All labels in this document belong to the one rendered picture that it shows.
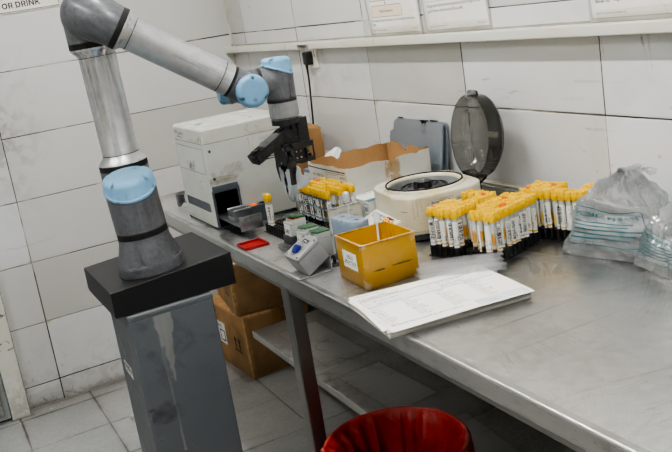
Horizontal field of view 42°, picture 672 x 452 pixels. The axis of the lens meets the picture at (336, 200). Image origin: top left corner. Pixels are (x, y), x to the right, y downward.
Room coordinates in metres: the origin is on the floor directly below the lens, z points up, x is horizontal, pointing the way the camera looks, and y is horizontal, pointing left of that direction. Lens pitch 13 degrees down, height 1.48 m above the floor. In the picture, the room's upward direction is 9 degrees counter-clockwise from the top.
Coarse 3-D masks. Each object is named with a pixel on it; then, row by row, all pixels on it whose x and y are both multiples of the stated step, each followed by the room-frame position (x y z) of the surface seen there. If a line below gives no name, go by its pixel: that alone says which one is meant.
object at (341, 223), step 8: (336, 216) 2.02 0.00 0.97; (344, 216) 2.00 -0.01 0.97; (352, 216) 1.99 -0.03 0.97; (336, 224) 2.00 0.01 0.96; (344, 224) 1.97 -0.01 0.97; (352, 224) 1.94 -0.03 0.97; (360, 224) 1.94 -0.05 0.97; (368, 224) 1.95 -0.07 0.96; (336, 232) 2.00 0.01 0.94; (336, 248) 2.01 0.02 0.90; (336, 256) 1.99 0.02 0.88
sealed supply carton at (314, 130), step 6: (312, 126) 3.05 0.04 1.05; (318, 126) 3.05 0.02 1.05; (312, 132) 3.02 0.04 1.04; (318, 132) 3.03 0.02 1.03; (312, 138) 3.02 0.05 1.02; (318, 138) 3.03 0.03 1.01; (318, 144) 3.03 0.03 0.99; (312, 150) 3.02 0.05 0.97; (318, 150) 3.02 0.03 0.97; (324, 150) 3.03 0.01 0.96; (318, 156) 3.02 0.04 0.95; (324, 156) 3.03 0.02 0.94; (306, 162) 3.01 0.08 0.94; (300, 168) 3.00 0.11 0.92
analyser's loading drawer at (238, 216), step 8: (232, 208) 2.42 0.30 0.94; (240, 208) 2.44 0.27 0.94; (248, 208) 2.40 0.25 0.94; (224, 216) 2.47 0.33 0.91; (232, 216) 2.42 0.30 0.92; (240, 216) 2.38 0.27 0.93; (248, 216) 2.34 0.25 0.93; (256, 216) 2.35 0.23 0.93; (232, 224) 2.40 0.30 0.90; (240, 224) 2.33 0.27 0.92; (248, 224) 2.34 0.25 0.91; (256, 224) 2.35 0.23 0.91
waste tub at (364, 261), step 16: (384, 224) 1.90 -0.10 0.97; (336, 240) 1.85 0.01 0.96; (352, 240) 1.87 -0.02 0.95; (368, 240) 1.88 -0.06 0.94; (384, 240) 1.75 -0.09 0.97; (400, 240) 1.77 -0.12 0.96; (352, 256) 1.78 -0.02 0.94; (368, 256) 1.74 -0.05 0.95; (384, 256) 1.75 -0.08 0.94; (400, 256) 1.77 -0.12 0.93; (416, 256) 1.78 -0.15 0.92; (352, 272) 1.79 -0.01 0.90; (368, 272) 1.74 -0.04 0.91; (384, 272) 1.75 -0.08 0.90; (400, 272) 1.77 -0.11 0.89; (416, 272) 1.78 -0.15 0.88; (368, 288) 1.74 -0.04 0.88
